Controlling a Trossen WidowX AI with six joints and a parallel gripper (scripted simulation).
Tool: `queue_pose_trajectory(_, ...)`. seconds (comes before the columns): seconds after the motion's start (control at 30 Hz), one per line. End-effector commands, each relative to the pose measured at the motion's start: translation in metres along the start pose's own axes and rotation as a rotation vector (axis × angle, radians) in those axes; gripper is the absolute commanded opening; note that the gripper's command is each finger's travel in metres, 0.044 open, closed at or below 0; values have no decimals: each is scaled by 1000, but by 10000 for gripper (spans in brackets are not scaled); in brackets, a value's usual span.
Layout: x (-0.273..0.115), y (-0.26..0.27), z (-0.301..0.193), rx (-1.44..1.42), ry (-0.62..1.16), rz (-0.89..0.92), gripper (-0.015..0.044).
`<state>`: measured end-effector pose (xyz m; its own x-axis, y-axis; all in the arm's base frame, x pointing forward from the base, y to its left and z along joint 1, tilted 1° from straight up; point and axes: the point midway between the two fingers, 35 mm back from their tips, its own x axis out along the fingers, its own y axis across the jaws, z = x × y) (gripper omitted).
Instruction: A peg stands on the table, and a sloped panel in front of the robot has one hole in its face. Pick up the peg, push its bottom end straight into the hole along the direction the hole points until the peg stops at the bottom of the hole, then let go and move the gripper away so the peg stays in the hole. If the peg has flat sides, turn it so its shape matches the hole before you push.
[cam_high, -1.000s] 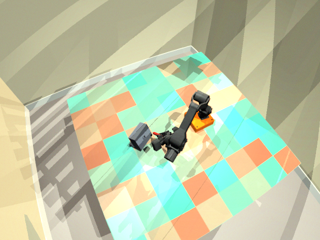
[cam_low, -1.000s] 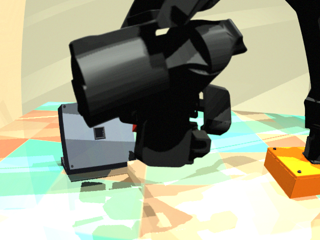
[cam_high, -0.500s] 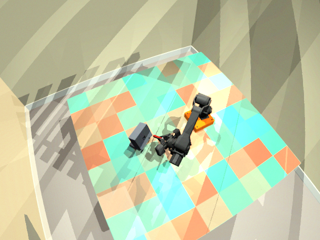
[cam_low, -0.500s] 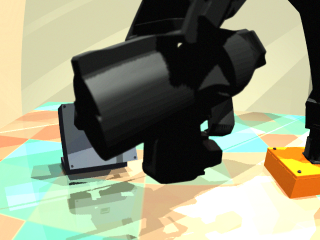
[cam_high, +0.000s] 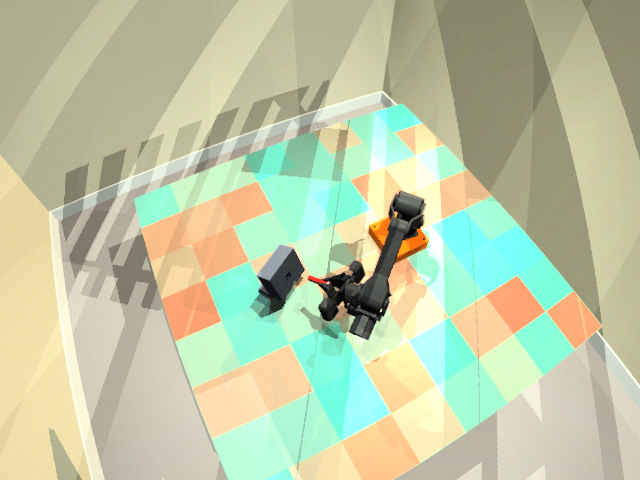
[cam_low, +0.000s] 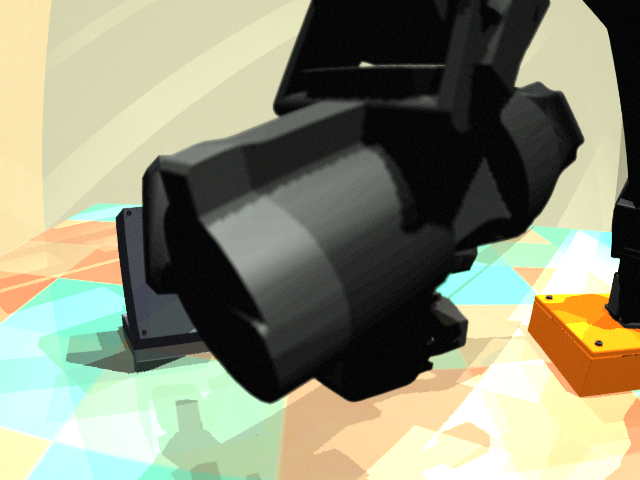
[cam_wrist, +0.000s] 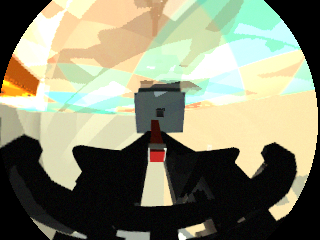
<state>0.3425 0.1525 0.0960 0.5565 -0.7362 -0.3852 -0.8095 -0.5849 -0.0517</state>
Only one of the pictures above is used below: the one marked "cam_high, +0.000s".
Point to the grey sloped panel with square hole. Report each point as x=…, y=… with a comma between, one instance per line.
x=280, y=272

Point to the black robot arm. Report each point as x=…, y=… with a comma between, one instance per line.
x=374, y=295

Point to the red square peg with white band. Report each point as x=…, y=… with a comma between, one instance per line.
x=316, y=280

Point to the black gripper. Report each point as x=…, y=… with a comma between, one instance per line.
x=347, y=290

